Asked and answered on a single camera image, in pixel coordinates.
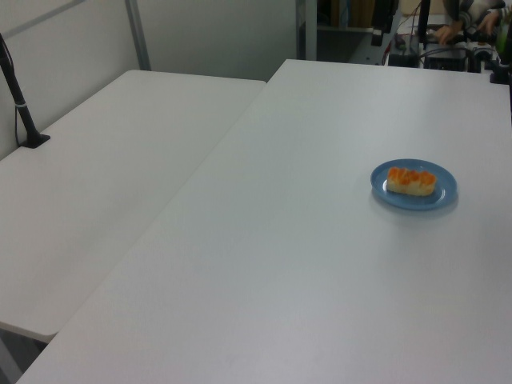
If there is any person's right hand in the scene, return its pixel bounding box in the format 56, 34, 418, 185
434, 23, 462, 46

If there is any person's left hand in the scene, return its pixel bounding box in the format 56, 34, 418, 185
478, 10, 502, 35

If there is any orange glazed bread loaf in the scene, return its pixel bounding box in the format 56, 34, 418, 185
386, 166, 437, 197

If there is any striped sleeve right forearm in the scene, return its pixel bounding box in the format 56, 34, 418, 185
443, 0, 478, 31

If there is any striped sleeve left forearm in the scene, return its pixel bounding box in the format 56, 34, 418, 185
471, 0, 507, 19

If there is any black handheld controller device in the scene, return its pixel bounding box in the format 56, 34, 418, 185
451, 31, 499, 46

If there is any large black equipment box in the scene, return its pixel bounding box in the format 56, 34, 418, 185
424, 47, 470, 72

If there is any small black equipment box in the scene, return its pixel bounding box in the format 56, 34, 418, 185
388, 53, 419, 67

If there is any brown wooden shelf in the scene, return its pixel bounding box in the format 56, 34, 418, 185
330, 0, 375, 29

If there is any grey cabinet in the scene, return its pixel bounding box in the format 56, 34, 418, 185
316, 26, 387, 65

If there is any blue round plate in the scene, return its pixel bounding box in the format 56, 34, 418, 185
370, 158, 458, 212

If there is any white side table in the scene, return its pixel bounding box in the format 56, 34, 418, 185
0, 69, 268, 338

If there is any black vertical stand post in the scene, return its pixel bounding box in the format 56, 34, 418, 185
418, 0, 432, 46

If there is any black clamp camera stand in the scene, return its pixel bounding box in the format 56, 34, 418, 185
488, 11, 512, 86

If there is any black hanging bracket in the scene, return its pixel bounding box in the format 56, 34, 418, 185
370, 0, 392, 47

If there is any grey metal partition post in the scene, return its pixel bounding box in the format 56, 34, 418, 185
296, 0, 318, 62
124, 0, 152, 72

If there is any black camera stand pole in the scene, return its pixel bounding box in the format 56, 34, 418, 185
0, 32, 52, 150

